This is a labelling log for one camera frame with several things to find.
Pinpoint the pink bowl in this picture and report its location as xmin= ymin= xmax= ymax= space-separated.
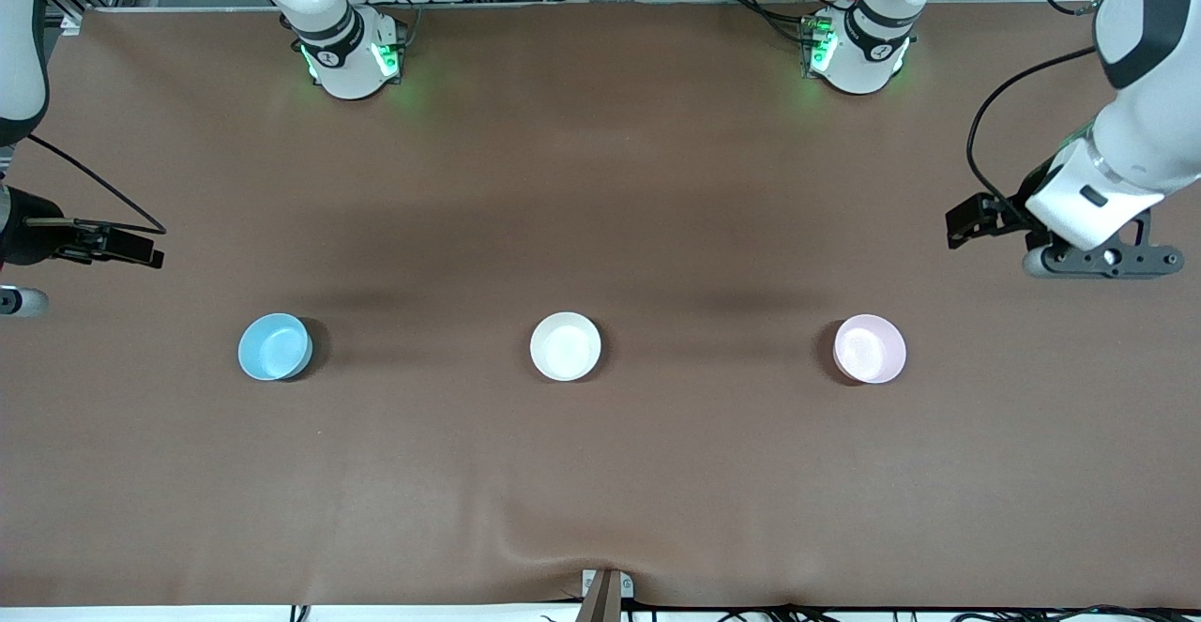
xmin=833 ymin=313 xmax=907 ymax=386

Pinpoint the blue bowl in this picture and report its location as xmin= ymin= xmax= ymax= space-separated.
xmin=237 ymin=312 xmax=313 ymax=382

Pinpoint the white bowl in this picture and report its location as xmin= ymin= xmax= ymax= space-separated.
xmin=529 ymin=311 xmax=602 ymax=383

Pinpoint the brown table cloth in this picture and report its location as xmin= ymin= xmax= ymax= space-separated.
xmin=0 ymin=0 xmax=1201 ymax=609

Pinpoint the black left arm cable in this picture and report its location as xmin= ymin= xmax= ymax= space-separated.
xmin=968 ymin=45 xmax=1099 ymax=221

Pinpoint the grey metal clamp bracket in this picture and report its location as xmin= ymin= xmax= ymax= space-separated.
xmin=581 ymin=569 xmax=634 ymax=622

